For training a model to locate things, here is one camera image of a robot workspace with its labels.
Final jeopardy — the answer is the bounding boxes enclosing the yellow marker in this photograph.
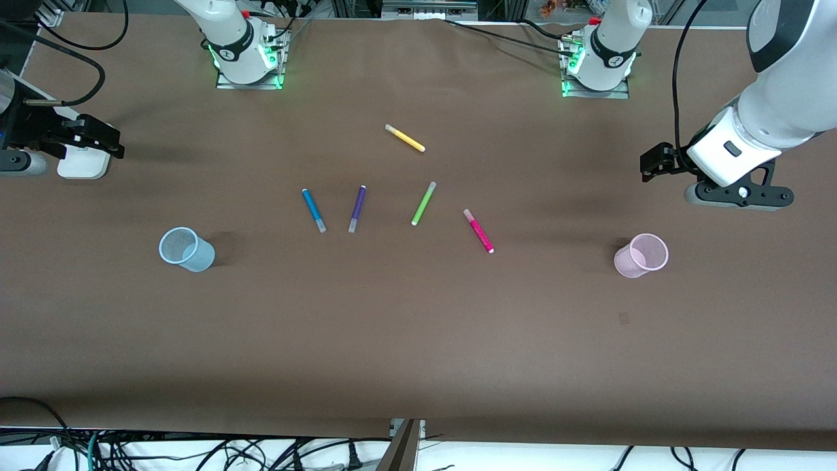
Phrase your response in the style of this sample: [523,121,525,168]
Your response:
[384,124,426,153]

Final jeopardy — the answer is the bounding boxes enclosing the purple marker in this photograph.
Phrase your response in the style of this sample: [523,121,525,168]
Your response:
[348,185,367,234]

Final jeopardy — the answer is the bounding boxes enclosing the short black table cable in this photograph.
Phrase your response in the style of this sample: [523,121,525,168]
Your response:
[520,18,570,41]

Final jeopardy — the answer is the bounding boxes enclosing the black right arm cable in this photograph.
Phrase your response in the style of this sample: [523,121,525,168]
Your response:
[38,0,130,51]

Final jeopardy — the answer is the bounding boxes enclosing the pink marker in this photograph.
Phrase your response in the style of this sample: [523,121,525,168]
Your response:
[463,208,495,254]

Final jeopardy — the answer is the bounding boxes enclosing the white lamp base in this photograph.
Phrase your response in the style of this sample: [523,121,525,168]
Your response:
[56,107,111,181]

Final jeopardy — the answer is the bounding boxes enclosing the translucent pink plastic cup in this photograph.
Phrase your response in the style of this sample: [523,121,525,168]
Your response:
[613,233,670,279]

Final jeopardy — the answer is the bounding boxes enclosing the thick black floor cable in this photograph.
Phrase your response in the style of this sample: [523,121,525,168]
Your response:
[0,396,74,459]

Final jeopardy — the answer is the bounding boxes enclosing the long black table cable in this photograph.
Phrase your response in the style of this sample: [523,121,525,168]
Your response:
[445,18,571,52]

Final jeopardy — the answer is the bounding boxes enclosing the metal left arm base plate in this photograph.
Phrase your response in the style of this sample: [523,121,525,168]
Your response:
[560,33,632,100]

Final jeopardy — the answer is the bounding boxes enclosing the green marker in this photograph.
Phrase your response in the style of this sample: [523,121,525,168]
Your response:
[411,181,437,227]

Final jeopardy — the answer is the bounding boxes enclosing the aluminium frame bar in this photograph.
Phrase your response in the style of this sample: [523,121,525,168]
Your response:
[381,0,479,22]

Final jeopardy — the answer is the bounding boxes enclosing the translucent blue plastic cup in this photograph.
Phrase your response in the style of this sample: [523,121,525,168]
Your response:
[158,226,216,273]

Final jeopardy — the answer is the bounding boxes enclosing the blue marker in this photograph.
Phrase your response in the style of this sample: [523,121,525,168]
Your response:
[301,188,327,234]

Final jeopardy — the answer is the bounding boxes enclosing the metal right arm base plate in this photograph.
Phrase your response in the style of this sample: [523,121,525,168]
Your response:
[216,26,288,90]

